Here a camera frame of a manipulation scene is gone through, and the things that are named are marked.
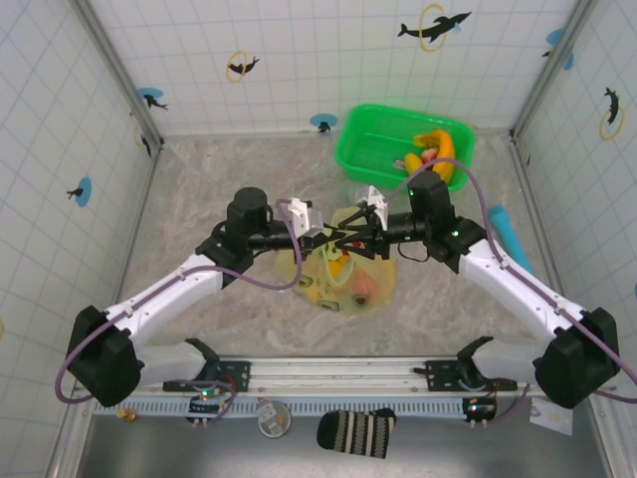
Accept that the yellow-green avocado print plastic bag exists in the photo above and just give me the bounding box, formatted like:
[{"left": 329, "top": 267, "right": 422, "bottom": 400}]
[{"left": 275, "top": 207, "right": 398, "bottom": 316}]

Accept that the red fake apple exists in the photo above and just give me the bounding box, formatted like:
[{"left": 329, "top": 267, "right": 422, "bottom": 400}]
[{"left": 350, "top": 275, "right": 380, "bottom": 300}]

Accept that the green perforated plastic basket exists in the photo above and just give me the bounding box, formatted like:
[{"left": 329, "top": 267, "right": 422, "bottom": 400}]
[{"left": 334, "top": 103, "right": 478, "bottom": 193}]

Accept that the orange-yellow fake banana bunch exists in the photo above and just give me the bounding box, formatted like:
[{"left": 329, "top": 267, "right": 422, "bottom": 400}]
[{"left": 412, "top": 127, "right": 458, "bottom": 181}]

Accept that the light blue cylinder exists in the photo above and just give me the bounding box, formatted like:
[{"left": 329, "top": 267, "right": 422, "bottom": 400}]
[{"left": 487, "top": 205, "right": 536, "bottom": 276}]

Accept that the dolphin blue circle sticker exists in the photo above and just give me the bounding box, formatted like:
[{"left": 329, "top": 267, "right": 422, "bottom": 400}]
[
  {"left": 136, "top": 87, "right": 169, "bottom": 112},
  {"left": 309, "top": 113, "right": 338, "bottom": 134},
  {"left": 541, "top": 27, "right": 576, "bottom": 71},
  {"left": 66, "top": 176, "right": 94, "bottom": 208}
]

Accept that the round metal disc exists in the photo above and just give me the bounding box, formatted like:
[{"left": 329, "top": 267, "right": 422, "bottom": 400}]
[{"left": 257, "top": 400, "right": 291, "bottom": 439}]

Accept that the black beige striped sock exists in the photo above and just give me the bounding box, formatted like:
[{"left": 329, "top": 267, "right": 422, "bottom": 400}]
[{"left": 317, "top": 407, "right": 398, "bottom": 460}]

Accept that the white paper card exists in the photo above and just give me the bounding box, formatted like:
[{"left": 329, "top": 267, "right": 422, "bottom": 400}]
[{"left": 529, "top": 396, "right": 574, "bottom": 437}]

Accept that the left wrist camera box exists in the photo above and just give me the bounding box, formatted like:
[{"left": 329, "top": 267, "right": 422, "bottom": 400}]
[{"left": 276, "top": 197, "right": 324, "bottom": 239}]

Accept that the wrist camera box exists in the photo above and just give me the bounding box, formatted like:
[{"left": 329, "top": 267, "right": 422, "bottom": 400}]
[
  {"left": 276, "top": 197, "right": 324, "bottom": 239},
  {"left": 353, "top": 184, "right": 390, "bottom": 231}
]

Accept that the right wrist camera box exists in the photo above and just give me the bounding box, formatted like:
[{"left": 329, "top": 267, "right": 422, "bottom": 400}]
[{"left": 353, "top": 184, "right": 390, "bottom": 231}]

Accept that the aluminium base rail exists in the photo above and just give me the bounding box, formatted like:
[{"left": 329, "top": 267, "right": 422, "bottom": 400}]
[{"left": 74, "top": 355, "right": 618, "bottom": 397}]

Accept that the small dolphin yellow ring sticker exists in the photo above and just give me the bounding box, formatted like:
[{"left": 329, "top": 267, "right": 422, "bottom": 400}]
[{"left": 226, "top": 49, "right": 262, "bottom": 84}]

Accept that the aluminium frame post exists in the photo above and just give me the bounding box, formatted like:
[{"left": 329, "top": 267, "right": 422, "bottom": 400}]
[
  {"left": 69, "top": 0, "right": 166, "bottom": 150},
  {"left": 508, "top": 0, "right": 598, "bottom": 140}
]

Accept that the grey slotted cable duct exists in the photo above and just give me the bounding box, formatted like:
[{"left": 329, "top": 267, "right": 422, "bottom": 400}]
[{"left": 92, "top": 396, "right": 469, "bottom": 418}]

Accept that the large dolphin yellow ring sticker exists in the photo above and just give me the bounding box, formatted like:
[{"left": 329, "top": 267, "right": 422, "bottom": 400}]
[{"left": 396, "top": 3, "right": 473, "bottom": 54}]

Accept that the vertical dolphin yellow ring sticker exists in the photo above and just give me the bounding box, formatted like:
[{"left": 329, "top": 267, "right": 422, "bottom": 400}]
[{"left": 599, "top": 87, "right": 626, "bottom": 141}]

